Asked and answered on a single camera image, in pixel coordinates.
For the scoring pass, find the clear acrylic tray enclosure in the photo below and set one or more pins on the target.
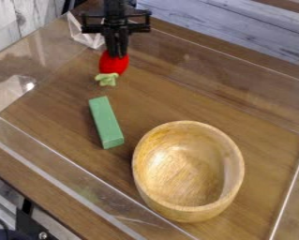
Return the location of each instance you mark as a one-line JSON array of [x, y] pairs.
[[178, 80]]

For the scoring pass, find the black table clamp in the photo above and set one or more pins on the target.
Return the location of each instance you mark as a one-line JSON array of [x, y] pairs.
[[28, 226]]

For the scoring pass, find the wooden bowl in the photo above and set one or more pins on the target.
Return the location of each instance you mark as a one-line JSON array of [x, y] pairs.
[[189, 170]]

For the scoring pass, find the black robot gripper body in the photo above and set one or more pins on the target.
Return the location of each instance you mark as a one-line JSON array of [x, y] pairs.
[[115, 15]]

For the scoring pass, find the red plush strawberry toy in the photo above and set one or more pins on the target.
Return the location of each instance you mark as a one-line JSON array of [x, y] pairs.
[[111, 68]]

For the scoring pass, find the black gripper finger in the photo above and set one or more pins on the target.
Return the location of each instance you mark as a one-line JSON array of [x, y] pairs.
[[123, 41], [110, 42]]

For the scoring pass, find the green rectangular block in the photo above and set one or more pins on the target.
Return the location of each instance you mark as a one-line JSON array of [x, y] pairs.
[[107, 126]]

